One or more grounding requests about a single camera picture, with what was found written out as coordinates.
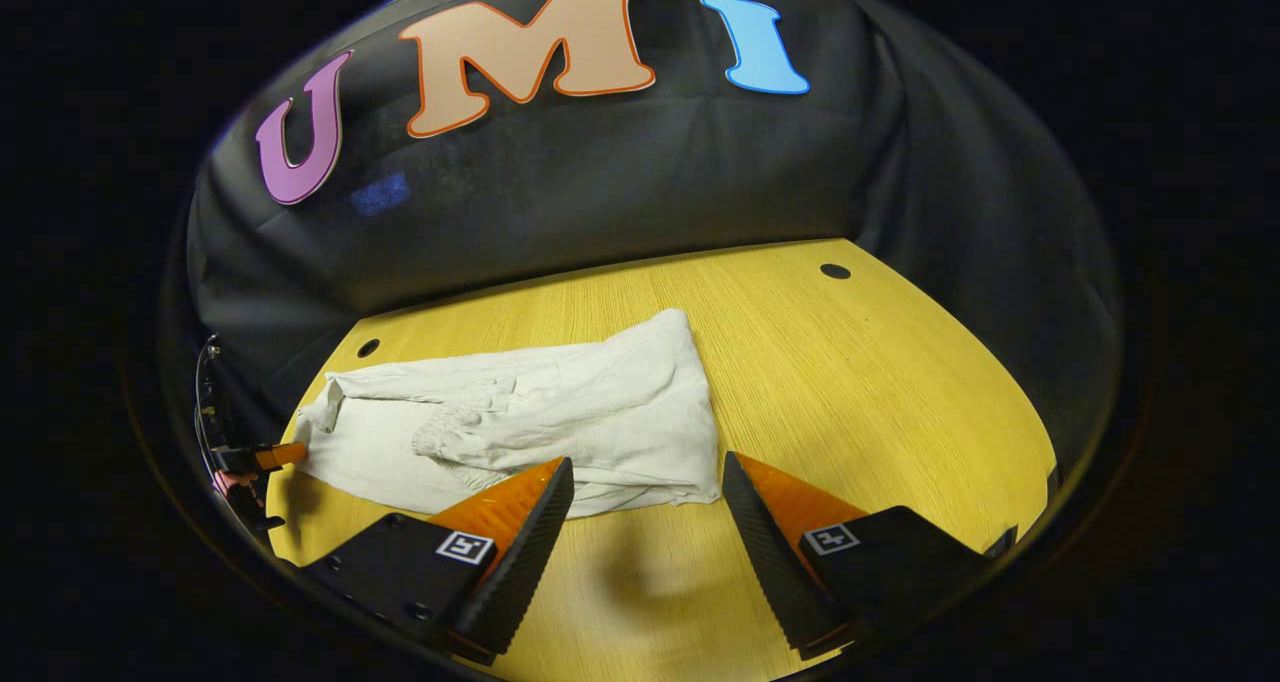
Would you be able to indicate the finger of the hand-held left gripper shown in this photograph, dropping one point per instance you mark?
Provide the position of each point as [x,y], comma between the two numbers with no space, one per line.
[282,454]

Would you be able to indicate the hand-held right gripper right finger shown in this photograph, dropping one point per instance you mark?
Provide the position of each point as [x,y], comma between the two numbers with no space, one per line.
[770,552]

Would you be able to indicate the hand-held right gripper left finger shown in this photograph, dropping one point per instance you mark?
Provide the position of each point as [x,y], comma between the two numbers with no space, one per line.
[522,552]

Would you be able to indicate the white jeans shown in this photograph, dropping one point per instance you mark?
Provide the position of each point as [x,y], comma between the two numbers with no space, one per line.
[600,412]

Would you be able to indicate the black backdrop cloth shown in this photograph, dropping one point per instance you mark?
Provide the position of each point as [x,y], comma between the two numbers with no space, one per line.
[620,182]

